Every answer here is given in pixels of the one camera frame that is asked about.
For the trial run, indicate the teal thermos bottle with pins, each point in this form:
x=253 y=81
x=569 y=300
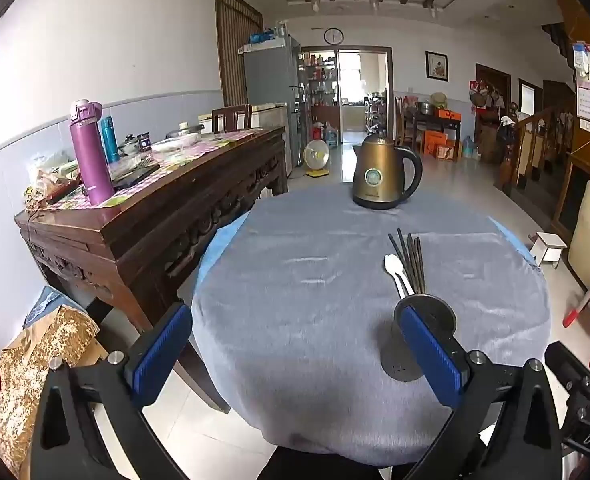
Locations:
x=109 y=140

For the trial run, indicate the white plate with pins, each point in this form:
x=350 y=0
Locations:
x=172 y=144

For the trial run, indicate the wooden chair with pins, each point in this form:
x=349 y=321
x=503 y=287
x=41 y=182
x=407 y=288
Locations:
x=225 y=117

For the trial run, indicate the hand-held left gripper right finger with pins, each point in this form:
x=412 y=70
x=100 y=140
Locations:
x=432 y=360

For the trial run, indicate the blue tablecloth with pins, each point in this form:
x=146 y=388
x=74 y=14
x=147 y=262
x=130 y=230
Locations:
x=220 y=245

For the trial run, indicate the small lidded pot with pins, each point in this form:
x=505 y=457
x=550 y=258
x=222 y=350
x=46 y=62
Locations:
x=128 y=146

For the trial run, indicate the glass display shelf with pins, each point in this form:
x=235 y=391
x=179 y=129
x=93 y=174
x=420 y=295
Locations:
x=317 y=80

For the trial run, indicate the small white stool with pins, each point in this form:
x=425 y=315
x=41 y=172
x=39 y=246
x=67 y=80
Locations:
x=547 y=247

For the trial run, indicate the black flat tray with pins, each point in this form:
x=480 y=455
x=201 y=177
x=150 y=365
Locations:
x=132 y=174

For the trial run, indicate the carved wooden sideboard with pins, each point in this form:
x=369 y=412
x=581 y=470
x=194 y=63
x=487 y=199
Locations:
x=175 y=210

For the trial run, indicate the blue water jug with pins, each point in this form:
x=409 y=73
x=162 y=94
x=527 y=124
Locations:
x=470 y=149

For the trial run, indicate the dark wooden side table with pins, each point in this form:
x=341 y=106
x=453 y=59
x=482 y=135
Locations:
x=432 y=122

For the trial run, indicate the dark small jar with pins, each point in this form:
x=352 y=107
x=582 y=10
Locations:
x=145 y=141

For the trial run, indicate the golden patterned box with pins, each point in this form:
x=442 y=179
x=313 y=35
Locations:
x=40 y=360

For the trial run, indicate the pile of snack bags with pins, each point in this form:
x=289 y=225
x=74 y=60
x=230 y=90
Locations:
x=50 y=180

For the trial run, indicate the bronze electric kettle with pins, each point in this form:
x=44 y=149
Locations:
x=375 y=180

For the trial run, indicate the grey tablecloth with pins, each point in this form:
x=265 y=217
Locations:
x=300 y=285

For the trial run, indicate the small floor fan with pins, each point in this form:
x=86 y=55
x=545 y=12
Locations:
x=317 y=155

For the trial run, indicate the round wall clock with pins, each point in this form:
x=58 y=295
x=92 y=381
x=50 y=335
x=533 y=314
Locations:
x=333 y=36

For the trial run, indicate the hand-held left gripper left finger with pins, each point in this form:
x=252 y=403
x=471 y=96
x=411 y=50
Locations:
x=162 y=350

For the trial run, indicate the metal lidded pot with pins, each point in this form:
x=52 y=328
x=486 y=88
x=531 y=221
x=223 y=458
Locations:
x=185 y=130

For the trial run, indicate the orange flat box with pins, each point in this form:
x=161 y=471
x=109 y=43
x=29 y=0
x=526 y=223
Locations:
x=448 y=114

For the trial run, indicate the orange cardboard box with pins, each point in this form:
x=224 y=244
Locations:
x=437 y=145

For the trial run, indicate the dark grey utensil holder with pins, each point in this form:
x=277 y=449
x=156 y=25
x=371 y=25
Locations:
x=397 y=360

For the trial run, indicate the wooden stair railing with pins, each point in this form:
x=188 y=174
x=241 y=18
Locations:
x=530 y=145

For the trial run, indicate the grey refrigerator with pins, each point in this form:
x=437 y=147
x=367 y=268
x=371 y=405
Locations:
x=267 y=80

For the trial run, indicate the framed wall picture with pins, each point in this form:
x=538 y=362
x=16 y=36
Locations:
x=437 y=65

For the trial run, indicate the purple thermos bottle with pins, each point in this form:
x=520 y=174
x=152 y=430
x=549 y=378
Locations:
x=92 y=160

